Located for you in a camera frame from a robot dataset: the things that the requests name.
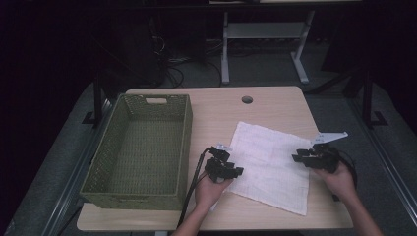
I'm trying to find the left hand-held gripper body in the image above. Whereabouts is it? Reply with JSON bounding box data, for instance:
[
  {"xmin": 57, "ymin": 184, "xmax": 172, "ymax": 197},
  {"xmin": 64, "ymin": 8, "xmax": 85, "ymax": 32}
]
[{"xmin": 204, "ymin": 142, "xmax": 236, "ymax": 184}]

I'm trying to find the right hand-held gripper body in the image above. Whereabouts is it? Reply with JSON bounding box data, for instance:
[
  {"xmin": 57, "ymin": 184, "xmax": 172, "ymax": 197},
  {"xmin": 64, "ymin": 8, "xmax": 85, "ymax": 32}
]
[{"xmin": 304, "ymin": 131, "xmax": 349, "ymax": 174}]

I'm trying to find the white printed cloth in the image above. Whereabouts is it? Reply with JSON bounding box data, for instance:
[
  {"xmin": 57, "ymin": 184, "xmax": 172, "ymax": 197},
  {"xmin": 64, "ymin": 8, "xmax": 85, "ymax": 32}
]
[{"xmin": 213, "ymin": 120, "xmax": 313, "ymax": 217}]

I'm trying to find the green woven basket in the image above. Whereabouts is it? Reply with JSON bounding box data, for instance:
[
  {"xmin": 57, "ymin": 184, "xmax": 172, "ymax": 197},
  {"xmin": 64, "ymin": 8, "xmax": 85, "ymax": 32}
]
[{"xmin": 79, "ymin": 93, "xmax": 194, "ymax": 211}]

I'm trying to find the person's left hand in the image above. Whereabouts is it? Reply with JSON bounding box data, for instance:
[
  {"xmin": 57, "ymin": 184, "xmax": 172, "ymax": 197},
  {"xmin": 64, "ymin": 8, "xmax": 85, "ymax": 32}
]
[{"xmin": 194, "ymin": 176, "xmax": 234, "ymax": 211}]

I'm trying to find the person's right hand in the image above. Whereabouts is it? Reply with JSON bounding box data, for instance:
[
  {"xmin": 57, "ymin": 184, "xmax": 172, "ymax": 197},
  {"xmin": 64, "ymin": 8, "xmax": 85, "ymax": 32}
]
[{"xmin": 312, "ymin": 161, "xmax": 359, "ymax": 202}]

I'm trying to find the black metal stand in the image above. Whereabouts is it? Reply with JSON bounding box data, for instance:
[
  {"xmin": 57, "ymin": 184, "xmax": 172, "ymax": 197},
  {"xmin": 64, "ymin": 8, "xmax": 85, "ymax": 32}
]
[
  {"xmin": 359, "ymin": 68, "xmax": 389, "ymax": 130},
  {"xmin": 82, "ymin": 69, "xmax": 110, "ymax": 129}
]

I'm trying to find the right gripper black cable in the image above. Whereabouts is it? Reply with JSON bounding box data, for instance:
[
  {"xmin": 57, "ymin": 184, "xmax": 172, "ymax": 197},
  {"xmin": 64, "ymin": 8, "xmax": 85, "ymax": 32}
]
[{"xmin": 331, "ymin": 149, "xmax": 360, "ymax": 203}]

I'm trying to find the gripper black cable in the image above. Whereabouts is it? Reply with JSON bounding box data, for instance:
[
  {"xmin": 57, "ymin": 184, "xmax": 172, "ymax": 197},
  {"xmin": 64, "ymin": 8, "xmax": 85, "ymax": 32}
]
[
  {"xmin": 176, "ymin": 147, "xmax": 214, "ymax": 229},
  {"xmin": 331, "ymin": 149, "xmax": 360, "ymax": 203}
]

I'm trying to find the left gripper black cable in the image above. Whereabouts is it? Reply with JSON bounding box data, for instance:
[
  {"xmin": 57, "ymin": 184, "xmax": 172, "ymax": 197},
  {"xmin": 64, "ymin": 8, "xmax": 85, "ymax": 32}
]
[{"xmin": 176, "ymin": 147, "xmax": 214, "ymax": 229}]

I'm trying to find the aluminium floor rail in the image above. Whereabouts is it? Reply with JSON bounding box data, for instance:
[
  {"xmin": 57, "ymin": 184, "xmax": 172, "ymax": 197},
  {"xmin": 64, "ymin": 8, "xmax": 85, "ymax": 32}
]
[
  {"xmin": 40, "ymin": 97, "xmax": 116, "ymax": 236},
  {"xmin": 347, "ymin": 97, "xmax": 417, "ymax": 228}
]

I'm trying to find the tangle of floor cables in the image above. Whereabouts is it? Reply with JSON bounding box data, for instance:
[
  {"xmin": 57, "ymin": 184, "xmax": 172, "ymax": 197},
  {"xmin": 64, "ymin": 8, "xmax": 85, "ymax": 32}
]
[{"xmin": 150, "ymin": 34, "xmax": 224, "ymax": 89}]

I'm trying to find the white metal desk frame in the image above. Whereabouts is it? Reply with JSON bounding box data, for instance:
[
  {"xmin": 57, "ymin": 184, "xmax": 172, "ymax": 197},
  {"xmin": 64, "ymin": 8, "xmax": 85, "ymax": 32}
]
[{"xmin": 220, "ymin": 9, "xmax": 317, "ymax": 86}]

